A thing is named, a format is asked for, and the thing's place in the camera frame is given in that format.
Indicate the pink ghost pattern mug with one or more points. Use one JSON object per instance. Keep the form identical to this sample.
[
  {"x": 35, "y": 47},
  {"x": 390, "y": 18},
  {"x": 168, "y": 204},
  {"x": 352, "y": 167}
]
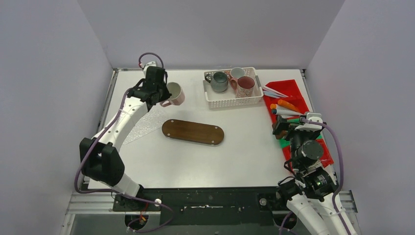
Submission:
[{"x": 243, "y": 86}]

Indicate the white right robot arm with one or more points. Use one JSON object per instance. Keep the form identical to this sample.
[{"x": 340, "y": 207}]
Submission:
[{"x": 312, "y": 191}]

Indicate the orange-pink mug white inside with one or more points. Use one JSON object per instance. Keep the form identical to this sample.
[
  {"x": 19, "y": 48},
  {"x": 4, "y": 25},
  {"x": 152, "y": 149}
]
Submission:
[{"x": 236, "y": 73}]

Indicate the white blue toothbrush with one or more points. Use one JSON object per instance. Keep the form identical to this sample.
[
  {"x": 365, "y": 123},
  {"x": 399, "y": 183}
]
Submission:
[{"x": 269, "y": 94}]

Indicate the red plastic organizer tray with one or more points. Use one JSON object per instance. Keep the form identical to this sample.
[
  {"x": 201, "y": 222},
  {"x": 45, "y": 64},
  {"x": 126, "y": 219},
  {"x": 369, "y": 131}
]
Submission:
[{"x": 290, "y": 88}]

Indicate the orange toothpaste tube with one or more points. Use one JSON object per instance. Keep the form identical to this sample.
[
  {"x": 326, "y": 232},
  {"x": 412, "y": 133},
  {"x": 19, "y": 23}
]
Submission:
[{"x": 288, "y": 105}]

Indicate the clear textured acrylic tray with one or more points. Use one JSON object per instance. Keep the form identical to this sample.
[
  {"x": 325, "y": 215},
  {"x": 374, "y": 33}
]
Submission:
[{"x": 152, "y": 121}]

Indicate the wooden acrylic toothbrush holder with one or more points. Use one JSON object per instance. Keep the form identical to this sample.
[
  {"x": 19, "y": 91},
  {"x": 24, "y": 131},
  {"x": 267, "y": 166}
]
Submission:
[{"x": 280, "y": 129}]

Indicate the white perforated plastic basket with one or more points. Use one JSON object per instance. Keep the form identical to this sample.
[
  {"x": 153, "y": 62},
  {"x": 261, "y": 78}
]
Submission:
[{"x": 227, "y": 99}]

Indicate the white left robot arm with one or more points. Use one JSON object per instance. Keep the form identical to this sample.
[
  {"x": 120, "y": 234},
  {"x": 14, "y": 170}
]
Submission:
[{"x": 99, "y": 155}]

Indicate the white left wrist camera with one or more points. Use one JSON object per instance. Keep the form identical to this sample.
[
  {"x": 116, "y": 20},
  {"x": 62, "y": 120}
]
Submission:
[{"x": 147, "y": 65}]

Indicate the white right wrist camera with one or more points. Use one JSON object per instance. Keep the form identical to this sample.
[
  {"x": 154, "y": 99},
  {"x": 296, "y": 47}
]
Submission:
[{"x": 310, "y": 122}]

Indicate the brown oval wooden tray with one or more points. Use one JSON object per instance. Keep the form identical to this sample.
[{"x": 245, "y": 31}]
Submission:
[{"x": 193, "y": 132}]

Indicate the green plastic tray insert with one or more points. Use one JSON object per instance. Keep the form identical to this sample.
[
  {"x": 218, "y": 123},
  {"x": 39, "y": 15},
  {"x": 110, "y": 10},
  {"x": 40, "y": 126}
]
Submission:
[{"x": 284, "y": 143}]

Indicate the grey-green ceramic mug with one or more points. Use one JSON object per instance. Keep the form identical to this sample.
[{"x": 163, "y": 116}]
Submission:
[{"x": 218, "y": 81}]

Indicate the white toothpaste tube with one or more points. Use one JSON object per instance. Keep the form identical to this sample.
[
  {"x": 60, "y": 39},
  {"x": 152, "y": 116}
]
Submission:
[{"x": 285, "y": 112}]

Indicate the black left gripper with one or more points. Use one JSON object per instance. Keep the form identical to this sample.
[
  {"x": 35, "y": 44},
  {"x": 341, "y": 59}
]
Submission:
[{"x": 158, "y": 96}]

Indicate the pink mug white inside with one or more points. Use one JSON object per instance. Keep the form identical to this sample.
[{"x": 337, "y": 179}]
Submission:
[{"x": 177, "y": 95}]

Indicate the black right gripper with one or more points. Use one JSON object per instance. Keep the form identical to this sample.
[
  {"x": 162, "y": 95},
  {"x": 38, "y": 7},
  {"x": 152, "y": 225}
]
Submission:
[{"x": 283, "y": 124}]

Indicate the white pink toothbrush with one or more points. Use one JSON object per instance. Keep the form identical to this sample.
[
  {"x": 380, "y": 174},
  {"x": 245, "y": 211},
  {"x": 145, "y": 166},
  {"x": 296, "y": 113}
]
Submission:
[{"x": 276, "y": 93}]

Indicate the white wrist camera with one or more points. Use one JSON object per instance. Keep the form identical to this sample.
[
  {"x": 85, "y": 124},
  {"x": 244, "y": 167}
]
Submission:
[
  {"x": 147, "y": 65},
  {"x": 310, "y": 122}
]

